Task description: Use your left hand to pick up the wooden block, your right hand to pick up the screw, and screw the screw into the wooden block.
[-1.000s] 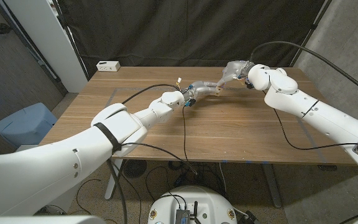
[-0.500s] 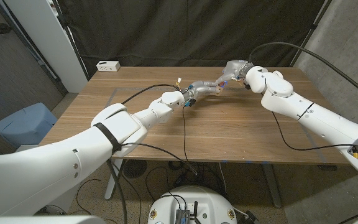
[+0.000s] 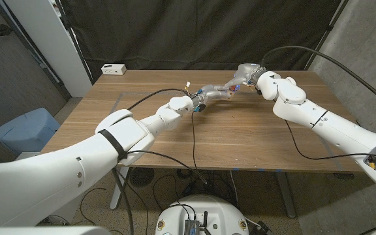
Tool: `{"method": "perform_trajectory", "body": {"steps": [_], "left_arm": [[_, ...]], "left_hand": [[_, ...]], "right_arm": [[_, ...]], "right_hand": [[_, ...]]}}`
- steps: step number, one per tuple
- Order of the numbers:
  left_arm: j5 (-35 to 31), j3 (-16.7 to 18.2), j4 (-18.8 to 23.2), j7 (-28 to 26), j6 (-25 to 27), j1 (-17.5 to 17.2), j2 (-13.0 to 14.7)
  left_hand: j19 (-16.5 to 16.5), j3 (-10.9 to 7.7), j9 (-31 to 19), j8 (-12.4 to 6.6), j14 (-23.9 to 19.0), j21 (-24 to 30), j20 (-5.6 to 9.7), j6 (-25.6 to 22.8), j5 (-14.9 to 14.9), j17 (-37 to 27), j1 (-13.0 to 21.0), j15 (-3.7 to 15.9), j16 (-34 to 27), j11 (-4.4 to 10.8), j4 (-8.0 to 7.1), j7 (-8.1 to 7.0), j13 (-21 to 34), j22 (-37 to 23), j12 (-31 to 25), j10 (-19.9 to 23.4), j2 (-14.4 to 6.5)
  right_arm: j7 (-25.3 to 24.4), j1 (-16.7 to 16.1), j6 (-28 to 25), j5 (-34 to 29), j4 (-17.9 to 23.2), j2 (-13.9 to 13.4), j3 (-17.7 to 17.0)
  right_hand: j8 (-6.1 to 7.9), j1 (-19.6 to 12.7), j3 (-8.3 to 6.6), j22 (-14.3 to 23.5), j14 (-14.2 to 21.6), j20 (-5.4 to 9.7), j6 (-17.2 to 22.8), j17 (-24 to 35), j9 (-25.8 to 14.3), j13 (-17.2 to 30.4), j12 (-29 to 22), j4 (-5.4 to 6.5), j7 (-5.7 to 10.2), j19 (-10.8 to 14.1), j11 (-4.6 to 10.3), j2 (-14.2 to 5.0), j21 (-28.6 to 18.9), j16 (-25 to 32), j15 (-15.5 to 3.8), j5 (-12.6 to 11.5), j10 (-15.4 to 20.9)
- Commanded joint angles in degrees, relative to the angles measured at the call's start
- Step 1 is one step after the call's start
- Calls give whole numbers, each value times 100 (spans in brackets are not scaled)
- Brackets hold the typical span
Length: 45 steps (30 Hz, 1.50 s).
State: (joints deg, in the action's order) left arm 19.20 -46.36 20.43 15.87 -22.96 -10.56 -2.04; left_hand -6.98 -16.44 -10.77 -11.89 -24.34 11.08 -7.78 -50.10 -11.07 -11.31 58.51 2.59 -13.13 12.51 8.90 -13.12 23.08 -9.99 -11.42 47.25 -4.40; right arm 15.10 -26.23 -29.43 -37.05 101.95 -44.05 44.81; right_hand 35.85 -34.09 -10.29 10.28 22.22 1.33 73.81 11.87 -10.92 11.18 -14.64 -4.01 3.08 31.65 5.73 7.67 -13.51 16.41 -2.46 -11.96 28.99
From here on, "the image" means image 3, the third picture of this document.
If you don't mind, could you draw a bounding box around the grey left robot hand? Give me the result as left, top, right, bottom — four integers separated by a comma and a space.
190, 84, 233, 113

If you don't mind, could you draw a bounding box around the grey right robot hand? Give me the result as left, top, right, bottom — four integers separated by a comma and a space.
224, 63, 267, 91

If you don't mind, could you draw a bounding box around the black backdrop curtain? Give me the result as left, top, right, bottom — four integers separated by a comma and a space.
59, 0, 349, 82

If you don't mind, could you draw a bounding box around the large wooden panel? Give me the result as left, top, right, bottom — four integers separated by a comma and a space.
112, 91, 345, 172

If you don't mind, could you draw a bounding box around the black backdrop stand pole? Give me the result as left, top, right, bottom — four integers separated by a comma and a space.
304, 0, 351, 71
54, 0, 94, 84

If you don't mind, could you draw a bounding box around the white power strip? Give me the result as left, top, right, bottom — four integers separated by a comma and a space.
101, 63, 127, 76

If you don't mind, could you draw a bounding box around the round black fan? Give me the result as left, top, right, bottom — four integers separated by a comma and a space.
129, 167, 155, 188

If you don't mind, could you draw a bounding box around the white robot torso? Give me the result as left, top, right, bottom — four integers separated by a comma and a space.
155, 195, 250, 235

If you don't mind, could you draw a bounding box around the grey table leg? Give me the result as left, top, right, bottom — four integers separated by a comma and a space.
275, 171, 297, 219

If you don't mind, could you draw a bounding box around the grey electronics box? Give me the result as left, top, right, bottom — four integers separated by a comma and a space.
183, 219, 201, 235

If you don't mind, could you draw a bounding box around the white table leg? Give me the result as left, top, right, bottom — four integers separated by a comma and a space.
109, 166, 130, 210

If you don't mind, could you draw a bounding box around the blue plastic bin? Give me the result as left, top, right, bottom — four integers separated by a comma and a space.
0, 108, 61, 156

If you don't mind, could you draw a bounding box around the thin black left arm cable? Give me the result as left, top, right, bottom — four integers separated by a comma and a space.
111, 111, 208, 235

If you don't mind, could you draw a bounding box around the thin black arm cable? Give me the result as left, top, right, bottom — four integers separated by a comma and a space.
111, 111, 208, 235
284, 119, 376, 167

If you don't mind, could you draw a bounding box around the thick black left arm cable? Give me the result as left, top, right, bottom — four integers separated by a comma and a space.
127, 88, 191, 110

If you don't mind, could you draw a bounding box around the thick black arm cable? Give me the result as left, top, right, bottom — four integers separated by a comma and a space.
260, 45, 376, 112
127, 88, 191, 110

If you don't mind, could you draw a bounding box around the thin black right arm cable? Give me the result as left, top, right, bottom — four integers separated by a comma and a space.
284, 119, 376, 167

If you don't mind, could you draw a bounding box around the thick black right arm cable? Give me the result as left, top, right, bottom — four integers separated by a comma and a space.
260, 45, 376, 112

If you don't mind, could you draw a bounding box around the black floor cable bundle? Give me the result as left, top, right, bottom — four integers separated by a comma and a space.
151, 168, 241, 210

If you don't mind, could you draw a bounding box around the white floor cable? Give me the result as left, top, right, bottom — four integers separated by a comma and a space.
229, 170, 240, 205

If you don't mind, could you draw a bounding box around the black door handle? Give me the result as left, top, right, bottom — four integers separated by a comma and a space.
0, 23, 14, 37

